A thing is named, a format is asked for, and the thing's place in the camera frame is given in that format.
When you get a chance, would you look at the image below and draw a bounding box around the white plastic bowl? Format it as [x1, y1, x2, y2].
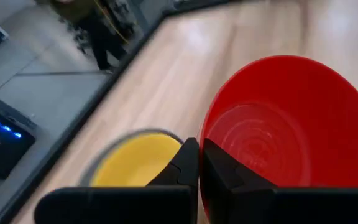
[78, 128, 185, 188]

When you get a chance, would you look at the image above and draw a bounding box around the person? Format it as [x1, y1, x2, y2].
[48, 0, 137, 72]

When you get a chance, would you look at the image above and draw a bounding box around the yellow plastic bowl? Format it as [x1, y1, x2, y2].
[90, 133, 183, 188]

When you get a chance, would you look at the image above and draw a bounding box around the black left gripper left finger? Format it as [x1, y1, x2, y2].
[34, 136, 200, 224]

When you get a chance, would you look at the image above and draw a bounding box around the red plastic bowl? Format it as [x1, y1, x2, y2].
[197, 54, 358, 224]

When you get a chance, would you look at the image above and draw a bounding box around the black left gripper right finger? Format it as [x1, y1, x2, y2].
[200, 138, 358, 224]

